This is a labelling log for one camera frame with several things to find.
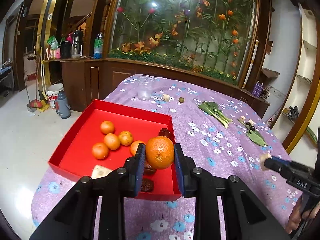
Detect wooden flower display cabinet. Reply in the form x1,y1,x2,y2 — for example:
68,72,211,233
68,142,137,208
60,0,272,118

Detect white wall shelf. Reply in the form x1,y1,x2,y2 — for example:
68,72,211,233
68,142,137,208
281,5,320,150

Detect person's right hand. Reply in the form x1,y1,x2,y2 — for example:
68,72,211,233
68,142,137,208
285,197,320,234

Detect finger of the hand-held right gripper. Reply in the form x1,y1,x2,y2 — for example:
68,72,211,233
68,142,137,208
271,156,294,167
264,159,290,178

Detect broom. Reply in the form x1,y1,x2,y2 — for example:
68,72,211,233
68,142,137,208
30,47,48,110

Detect clear plastic cup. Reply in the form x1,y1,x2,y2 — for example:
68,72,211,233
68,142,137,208
137,75,155,102

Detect tangled cables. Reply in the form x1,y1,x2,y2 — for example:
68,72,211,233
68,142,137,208
261,86,275,101

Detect dustpan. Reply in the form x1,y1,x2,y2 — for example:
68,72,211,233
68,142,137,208
25,74,37,113

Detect green snack pack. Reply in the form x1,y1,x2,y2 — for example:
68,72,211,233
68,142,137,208
47,35,59,50

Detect green label water bottle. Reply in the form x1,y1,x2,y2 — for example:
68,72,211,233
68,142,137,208
93,32,104,59

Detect red shallow box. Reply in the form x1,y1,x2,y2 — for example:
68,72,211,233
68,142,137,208
48,99,182,202

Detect large orange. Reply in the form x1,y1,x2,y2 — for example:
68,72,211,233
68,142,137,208
145,136,175,170

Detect purple floral tablecloth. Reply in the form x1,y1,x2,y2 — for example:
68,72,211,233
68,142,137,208
30,74,303,240

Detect large green leaf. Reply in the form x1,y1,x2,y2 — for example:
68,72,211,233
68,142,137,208
246,130,267,147

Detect white plastic bucket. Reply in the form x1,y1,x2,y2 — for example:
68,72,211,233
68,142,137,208
46,83,64,110

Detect brown wall shelf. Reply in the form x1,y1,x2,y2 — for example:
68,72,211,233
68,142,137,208
261,68,280,78

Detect shiny dark red date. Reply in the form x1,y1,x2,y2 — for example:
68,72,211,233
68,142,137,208
160,128,172,141

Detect small orange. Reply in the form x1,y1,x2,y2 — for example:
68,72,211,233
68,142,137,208
92,142,110,160

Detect black shoes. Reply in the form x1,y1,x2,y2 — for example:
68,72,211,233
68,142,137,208
287,106,300,119

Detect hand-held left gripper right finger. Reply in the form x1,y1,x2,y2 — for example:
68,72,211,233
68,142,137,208
174,143,290,240

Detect black kettle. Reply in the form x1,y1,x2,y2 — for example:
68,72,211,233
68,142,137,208
60,41,72,59

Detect green bok choy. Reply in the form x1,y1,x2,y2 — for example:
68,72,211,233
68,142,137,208
198,101,233,129

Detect steel thermos jug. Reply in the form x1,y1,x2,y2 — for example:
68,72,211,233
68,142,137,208
71,30,83,58

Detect grey thermos flask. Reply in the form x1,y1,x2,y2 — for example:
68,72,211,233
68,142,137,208
54,91,71,119

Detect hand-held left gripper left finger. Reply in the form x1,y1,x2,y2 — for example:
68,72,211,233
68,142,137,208
29,143,146,240

